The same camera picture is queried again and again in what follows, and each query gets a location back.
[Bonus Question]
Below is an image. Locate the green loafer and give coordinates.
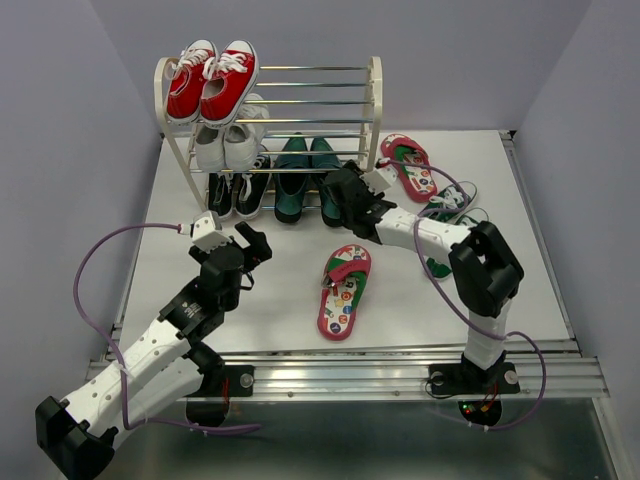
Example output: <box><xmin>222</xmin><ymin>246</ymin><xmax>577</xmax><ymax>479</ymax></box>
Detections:
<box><xmin>274</xmin><ymin>137</ymin><xmax>310</xmax><ymax>224</ymax></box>
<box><xmin>309</xmin><ymin>137</ymin><xmax>342</xmax><ymax>228</ymax></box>

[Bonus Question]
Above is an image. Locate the pink sandal front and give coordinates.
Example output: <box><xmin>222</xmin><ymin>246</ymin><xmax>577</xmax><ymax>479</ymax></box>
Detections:
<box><xmin>316</xmin><ymin>244</ymin><xmax>372</xmax><ymax>341</ymax></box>

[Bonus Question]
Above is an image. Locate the pink sandal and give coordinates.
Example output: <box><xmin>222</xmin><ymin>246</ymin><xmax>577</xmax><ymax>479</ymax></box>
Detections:
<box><xmin>316</xmin><ymin>244</ymin><xmax>372</xmax><ymax>341</ymax></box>
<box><xmin>380</xmin><ymin>133</ymin><xmax>437</xmax><ymax>204</ymax></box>

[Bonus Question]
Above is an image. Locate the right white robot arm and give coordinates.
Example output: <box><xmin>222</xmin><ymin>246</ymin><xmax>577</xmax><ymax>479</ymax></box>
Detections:
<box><xmin>321</xmin><ymin>161</ymin><xmax>524</xmax><ymax>390</ymax></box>

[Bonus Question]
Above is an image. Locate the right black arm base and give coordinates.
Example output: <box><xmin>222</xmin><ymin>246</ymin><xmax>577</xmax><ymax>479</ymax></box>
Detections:
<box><xmin>426</xmin><ymin>351</ymin><xmax>521</xmax><ymax>397</ymax></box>

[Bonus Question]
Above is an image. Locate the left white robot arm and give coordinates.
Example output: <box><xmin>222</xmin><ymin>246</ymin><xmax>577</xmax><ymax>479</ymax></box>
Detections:
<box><xmin>35</xmin><ymin>211</ymin><xmax>272</xmax><ymax>479</ymax></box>

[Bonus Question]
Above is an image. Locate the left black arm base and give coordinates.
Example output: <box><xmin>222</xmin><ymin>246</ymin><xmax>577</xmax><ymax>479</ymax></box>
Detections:
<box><xmin>184</xmin><ymin>343</ymin><xmax>255</xmax><ymax>398</ymax></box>

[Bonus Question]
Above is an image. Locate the cream shoe shelf with rods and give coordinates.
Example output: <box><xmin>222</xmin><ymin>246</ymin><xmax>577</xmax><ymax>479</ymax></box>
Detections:
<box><xmin>153</xmin><ymin>56</ymin><xmax>384</xmax><ymax>210</ymax></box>

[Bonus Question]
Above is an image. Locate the right black canvas sneaker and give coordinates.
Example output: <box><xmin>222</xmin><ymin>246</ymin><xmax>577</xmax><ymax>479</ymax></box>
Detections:
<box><xmin>236</xmin><ymin>154</ymin><xmax>271</xmax><ymax>220</ymax></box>

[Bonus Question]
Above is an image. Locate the black canvas sneaker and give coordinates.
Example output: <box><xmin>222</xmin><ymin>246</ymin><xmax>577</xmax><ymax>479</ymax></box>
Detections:
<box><xmin>208</xmin><ymin>173</ymin><xmax>236</xmax><ymax>221</ymax></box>
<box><xmin>236</xmin><ymin>154</ymin><xmax>271</xmax><ymax>220</ymax></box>

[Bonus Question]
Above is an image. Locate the pink sandal back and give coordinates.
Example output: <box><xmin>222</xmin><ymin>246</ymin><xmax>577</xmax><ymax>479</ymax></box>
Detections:
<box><xmin>380</xmin><ymin>133</ymin><xmax>437</xmax><ymax>204</ymax></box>

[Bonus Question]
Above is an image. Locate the left black canvas sneaker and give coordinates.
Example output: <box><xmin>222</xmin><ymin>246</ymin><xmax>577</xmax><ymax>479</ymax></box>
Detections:
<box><xmin>208</xmin><ymin>173</ymin><xmax>236</xmax><ymax>221</ymax></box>

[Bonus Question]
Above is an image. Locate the green sneaker upper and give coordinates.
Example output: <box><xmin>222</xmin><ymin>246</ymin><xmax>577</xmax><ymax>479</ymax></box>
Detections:
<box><xmin>420</xmin><ymin>181</ymin><xmax>478</xmax><ymax>222</ymax></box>

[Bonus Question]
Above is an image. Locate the green sneaker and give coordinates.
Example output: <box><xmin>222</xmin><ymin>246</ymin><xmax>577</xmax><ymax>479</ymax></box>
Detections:
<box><xmin>420</xmin><ymin>181</ymin><xmax>478</xmax><ymax>222</ymax></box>
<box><xmin>426</xmin><ymin>207</ymin><xmax>489</xmax><ymax>280</ymax></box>

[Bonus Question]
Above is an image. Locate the green sneaker lower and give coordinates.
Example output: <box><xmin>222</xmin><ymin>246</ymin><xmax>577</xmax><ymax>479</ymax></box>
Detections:
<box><xmin>426</xmin><ymin>207</ymin><xmax>489</xmax><ymax>280</ymax></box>

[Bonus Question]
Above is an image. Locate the right white sneaker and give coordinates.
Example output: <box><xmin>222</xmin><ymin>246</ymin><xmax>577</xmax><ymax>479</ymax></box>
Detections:
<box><xmin>223</xmin><ymin>93</ymin><xmax>270</xmax><ymax>171</ymax></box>

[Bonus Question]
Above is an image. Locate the white sneaker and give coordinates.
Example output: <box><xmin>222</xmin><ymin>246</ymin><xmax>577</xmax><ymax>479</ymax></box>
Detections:
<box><xmin>223</xmin><ymin>93</ymin><xmax>270</xmax><ymax>171</ymax></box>
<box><xmin>194</xmin><ymin>125</ymin><xmax>225</xmax><ymax>173</ymax></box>

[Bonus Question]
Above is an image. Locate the left white sneaker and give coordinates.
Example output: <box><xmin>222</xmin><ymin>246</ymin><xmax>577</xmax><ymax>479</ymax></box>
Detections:
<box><xmin>194</xmin><ymin>125</ymin><xmax>225</xmax><ymax>173</ymax></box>

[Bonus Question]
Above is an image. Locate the left red canvas sneaker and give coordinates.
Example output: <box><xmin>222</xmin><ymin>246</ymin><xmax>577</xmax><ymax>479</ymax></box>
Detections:
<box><xmin>165</xmin><ymin>39</ymin><xmax>217</xmax><ymax>125</ymax></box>

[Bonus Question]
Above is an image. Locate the red canvas sneaker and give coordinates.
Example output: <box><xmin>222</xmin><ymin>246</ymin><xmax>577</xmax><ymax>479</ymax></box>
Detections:
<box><xmin>165</xmin><ymin>39</ymin><xmax>217</xmax><ymax>125</ymax></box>
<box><xmin>200</xmin><ymin>40</ymin><xmax>259</xmax><ymax>128</ymax></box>

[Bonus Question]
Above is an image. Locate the right red canvas sneaker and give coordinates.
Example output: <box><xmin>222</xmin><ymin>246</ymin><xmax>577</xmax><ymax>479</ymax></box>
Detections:
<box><xmin>200</xmin><ymin>40</ymin><xmax>259</xmax><ymax>128</ymax></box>

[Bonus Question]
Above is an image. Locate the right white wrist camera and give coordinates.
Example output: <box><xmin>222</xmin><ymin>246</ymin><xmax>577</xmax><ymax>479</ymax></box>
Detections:
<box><xmin>361</xmin><ymin>162</ymin><xmax>398</xmax><ymax>195</ymax></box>

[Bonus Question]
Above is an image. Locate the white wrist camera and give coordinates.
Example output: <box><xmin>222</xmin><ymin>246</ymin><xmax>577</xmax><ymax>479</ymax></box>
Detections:
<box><xmin>361</xmin><ymin>162</ymin><xmax>398</xmax><ymax>195</ymax></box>
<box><xmin>190</xmin><ymin>210</ymin><xmax>229</xmax><ymax>252</ymax></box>

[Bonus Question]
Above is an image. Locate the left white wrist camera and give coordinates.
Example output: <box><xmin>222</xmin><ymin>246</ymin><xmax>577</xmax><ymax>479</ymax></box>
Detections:
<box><xmin>190</xmin><ymin>210</ymin><xmax>229</xmax><ymax>252</ymax></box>

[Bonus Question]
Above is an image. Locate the aluminium rail frame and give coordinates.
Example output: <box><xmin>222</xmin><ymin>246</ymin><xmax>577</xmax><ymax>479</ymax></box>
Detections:
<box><xmin>79</xmin><ymin>130</ymin><xmax>614</xmax><ymax>403</ymax></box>

